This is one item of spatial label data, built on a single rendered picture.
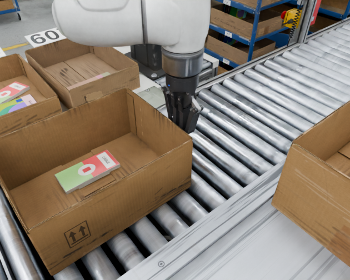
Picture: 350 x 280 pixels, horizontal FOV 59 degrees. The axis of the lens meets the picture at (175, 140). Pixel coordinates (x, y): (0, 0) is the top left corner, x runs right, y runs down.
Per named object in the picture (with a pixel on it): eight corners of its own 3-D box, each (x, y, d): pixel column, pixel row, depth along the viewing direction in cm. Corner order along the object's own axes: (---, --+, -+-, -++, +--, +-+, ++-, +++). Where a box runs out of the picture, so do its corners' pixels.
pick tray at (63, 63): (91, 53, 142) (87, 31, 136) (141, 86, 121) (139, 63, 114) (30, 73, 129) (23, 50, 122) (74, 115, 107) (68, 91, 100)
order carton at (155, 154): (132, 131, 101) (126, 86, 89) (192, 186, 84) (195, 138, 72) (6, 191, 82) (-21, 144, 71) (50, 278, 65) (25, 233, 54)
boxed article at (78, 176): (55, 178, 85) (54, 174, 84) (108, 153, 92) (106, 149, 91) (67, 195, 80) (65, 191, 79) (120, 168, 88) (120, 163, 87)
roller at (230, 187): (151, 120, 113) (150, 109, 110) (264, 214, 83) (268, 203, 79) (139, 125, 111) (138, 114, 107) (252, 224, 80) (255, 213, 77)
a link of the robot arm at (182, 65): (185, 32, 70) (184, 56, 73) (152, 43, 65) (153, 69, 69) (213, 46, 64) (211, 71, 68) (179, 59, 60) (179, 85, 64)
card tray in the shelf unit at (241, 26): (209, 21, 227) (210, 6, 220) (239, 12, 241) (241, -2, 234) (250, 39, 203) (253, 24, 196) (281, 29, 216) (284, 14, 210)
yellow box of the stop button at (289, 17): (288, 21, 157) (292, 6, 152) (303, 26, 152) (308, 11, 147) (270, 28, 150) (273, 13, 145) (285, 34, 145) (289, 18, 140)
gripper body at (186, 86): (208, 71, 68) (205, 106, 74) (183, 57, 73) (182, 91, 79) (181, 83, 64) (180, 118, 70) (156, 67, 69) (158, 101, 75)
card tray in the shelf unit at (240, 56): (206, 47, 240) (206, 34, 233) (233, 36, 254) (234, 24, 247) (246, 67, 216) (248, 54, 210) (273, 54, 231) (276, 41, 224)
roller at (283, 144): (204, 95, 125) (204, 84, 122) (319, 169, 95) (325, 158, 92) (194, 100, 123) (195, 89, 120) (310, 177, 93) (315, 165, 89)
